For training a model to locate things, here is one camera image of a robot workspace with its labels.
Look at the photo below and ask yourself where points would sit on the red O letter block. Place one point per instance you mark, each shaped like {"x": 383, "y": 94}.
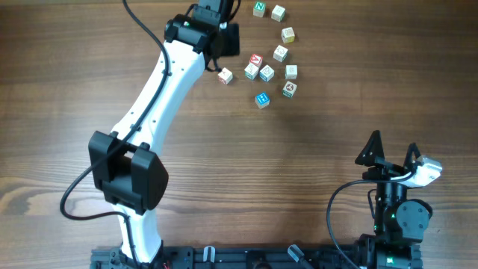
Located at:
{"x": 225, "y": 76}

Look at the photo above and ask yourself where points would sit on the plain beige wooden block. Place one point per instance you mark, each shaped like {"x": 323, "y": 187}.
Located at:
{"x": 291, "y": 72}

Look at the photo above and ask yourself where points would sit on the blue edged picture block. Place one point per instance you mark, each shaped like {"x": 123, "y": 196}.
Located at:
{"x": 266, "y": 73}

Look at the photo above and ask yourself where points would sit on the yellow edged wooden block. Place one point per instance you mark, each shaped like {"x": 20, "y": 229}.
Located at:
{"x": 287, "y": 35}

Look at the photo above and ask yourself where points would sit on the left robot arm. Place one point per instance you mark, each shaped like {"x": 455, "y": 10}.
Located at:
{"x": 126, "y": 164}

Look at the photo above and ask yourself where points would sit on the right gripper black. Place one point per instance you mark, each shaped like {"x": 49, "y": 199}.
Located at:
{"x": 384, "y": 169}

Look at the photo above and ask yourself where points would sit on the white block behind finger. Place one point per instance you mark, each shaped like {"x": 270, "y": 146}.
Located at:
{"x": 280, "y": 53}

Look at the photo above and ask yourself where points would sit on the green edged picture block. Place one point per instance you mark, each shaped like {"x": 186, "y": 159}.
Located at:
{"x": 251, "y": 71}

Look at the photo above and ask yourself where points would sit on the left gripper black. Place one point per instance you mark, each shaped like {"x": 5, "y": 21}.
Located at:
{"x": 229, "y": 39}

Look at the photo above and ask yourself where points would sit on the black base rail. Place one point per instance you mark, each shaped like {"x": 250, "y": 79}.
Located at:
{"x": 243, "y": 258}

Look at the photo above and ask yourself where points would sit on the green brown circle block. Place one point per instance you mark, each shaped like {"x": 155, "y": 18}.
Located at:
{"x": 289, "y": 89}

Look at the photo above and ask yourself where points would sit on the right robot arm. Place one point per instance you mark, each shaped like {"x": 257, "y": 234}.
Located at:
{"x": 399, "y": 222}

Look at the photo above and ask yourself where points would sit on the green N letter block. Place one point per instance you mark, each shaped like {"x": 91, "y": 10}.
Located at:
{"x": 259, "y": 8}

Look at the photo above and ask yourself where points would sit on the plain white wooden block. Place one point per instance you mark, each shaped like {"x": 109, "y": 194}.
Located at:
{"x": 278, "y": 13}

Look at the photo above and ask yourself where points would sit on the red A letter block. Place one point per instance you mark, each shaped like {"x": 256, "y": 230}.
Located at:
{"x": 256, "y": 60}

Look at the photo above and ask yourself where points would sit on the blue top wooden block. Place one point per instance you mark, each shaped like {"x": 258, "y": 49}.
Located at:
{"x": 262, "y": 100}

